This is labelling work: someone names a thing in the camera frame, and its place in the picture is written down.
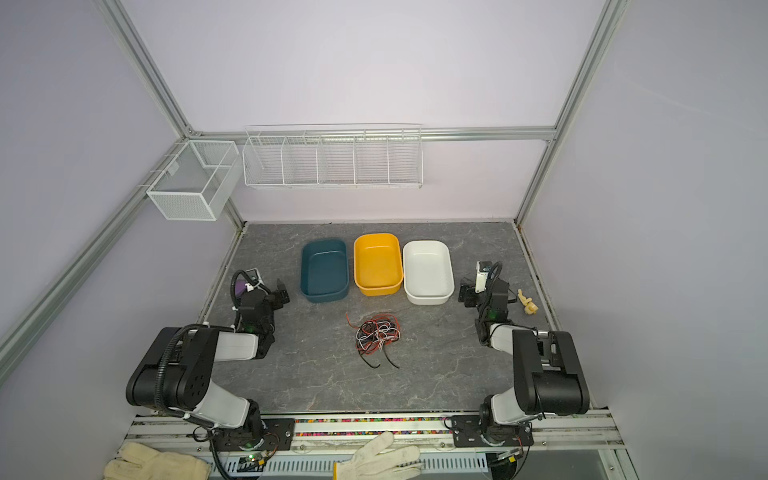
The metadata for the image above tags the cable bundle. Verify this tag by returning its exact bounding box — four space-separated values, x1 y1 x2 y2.
346 311 403 370

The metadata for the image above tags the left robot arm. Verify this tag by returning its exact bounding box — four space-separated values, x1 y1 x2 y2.
125 269 290 451

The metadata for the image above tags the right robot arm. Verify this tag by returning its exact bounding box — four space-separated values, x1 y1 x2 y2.
458 261 591 447

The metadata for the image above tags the purple pink scoop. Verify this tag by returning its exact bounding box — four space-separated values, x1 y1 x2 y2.
234 279 248 298

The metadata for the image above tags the white plastic bin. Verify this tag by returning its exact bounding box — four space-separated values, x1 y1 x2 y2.
403 240 455 306

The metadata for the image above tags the teal plastic bin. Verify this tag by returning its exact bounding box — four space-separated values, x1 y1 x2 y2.
300 238 350 303

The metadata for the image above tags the beige toy figure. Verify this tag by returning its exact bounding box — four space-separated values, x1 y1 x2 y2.
517 289 539 315

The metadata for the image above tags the yellow plastic bin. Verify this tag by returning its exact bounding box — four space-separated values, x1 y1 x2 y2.
354 233 404 297

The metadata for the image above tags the small white mesh basket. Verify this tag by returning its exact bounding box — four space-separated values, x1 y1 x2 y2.
147 140 244 221

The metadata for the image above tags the white work glove centre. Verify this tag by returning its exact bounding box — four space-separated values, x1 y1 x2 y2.
333 431 422 480

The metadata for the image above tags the cream work glove left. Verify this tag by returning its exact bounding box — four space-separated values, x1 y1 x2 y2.
103 442 211 480

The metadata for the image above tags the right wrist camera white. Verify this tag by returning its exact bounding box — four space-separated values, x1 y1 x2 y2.
474 261 493 293

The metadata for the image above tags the long white wire basket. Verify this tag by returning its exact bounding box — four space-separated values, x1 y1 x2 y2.
242 123 424 188

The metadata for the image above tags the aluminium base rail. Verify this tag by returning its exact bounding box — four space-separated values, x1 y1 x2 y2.
122 409 625 457

